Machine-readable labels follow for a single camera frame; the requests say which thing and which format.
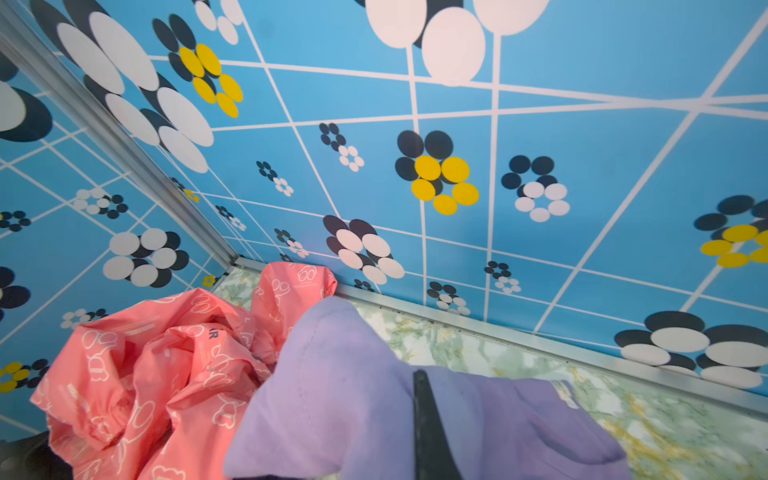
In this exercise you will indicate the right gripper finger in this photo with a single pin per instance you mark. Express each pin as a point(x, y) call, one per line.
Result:
point(433, 458)

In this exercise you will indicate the purple cloth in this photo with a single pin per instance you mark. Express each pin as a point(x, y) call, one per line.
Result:
point(341, 402)

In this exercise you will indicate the pink patterned cloth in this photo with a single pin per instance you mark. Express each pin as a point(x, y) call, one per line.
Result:
point(157, 391)

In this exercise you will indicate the black cloth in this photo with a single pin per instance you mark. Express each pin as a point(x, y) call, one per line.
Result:
point(32, 459)

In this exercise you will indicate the left corner aluminium post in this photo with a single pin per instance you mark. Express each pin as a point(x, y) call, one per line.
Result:
point(27, 50)

